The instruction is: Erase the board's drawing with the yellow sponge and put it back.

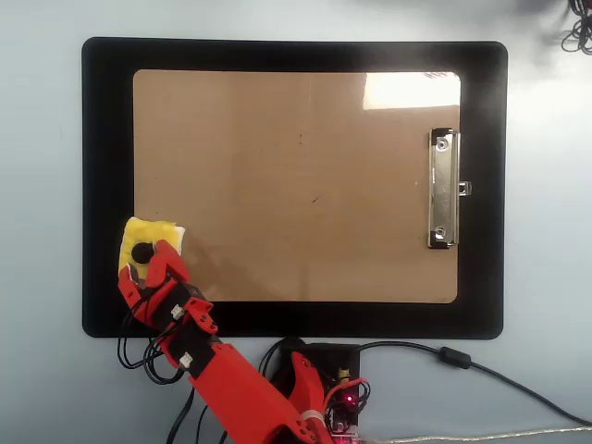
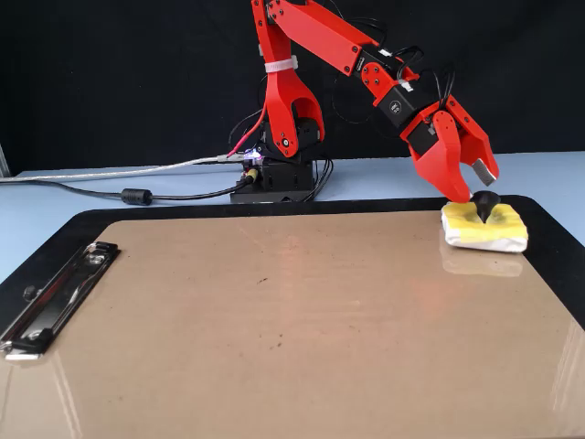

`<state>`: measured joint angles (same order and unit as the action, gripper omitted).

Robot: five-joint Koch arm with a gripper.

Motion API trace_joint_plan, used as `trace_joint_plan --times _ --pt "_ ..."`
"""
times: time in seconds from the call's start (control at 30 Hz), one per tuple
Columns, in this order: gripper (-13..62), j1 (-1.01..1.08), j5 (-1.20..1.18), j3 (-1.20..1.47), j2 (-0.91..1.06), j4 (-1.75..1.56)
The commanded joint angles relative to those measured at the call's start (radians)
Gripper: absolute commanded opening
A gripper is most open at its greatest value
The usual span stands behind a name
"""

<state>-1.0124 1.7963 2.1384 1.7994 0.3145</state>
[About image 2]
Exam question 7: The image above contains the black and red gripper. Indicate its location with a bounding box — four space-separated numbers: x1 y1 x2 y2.
373 82 500 204

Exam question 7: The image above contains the yellow sponge with black knob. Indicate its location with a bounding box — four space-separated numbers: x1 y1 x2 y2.
439 190 530 254

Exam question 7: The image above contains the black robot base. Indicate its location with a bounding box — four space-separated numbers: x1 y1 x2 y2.
229 155 316 205

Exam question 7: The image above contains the controller board with LED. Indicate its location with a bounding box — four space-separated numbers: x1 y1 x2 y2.
241 145 269 166

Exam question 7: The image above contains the brown clipboard board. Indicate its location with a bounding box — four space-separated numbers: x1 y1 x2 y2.
0 209 585 439

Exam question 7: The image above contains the black mat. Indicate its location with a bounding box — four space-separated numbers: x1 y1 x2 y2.
0 195 585 348

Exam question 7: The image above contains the black backdrop cloth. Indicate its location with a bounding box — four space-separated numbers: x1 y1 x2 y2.
0 0 585 177

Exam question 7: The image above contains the metal clipboard clip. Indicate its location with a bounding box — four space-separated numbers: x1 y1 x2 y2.
0 241 122 362

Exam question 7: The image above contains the black servo cable bundle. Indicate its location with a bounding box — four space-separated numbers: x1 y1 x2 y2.
313 16 458 203

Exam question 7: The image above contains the red wire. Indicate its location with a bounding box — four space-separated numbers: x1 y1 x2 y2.
227 103 269 159

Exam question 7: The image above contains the black power cable with ferrite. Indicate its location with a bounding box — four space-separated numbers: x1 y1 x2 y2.
27 168 261 207

